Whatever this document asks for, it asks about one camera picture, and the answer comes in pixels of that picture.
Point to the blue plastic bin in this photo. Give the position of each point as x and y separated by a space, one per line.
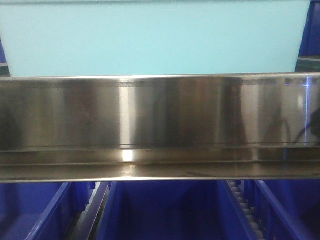
151 37

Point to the blue bin lower centre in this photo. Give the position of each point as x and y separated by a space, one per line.
173 210

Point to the white roller track right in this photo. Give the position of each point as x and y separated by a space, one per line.
244 212

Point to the blue bin lower left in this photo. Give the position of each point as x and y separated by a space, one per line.
41 211

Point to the blue bin lower right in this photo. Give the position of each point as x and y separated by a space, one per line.
285 209

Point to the blue bin upper left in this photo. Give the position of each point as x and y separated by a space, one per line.
4 69

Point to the blue bin upper right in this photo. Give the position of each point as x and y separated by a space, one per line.
309 53

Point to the stainless steel shelf front rail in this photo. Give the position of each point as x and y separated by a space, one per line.
160 127

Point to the steel divider rail left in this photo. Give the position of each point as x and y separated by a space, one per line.
87 224

